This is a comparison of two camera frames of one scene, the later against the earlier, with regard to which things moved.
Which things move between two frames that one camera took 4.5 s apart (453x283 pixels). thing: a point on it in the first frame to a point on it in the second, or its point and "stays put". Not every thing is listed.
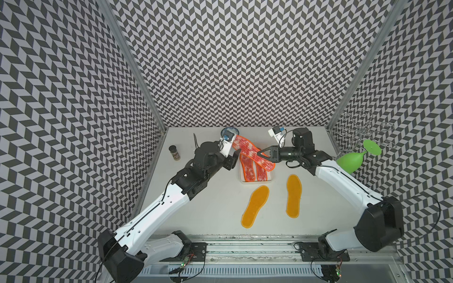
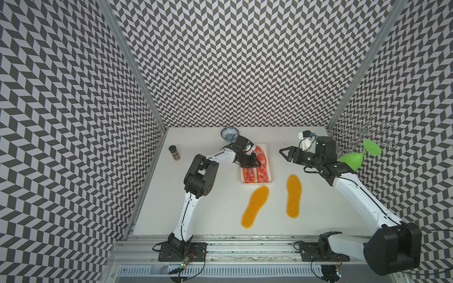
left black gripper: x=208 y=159 to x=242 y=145
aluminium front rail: x=287 y=249 stays put
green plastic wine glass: x=351 y=161 stays put
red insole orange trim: x=248 y=168 stays put
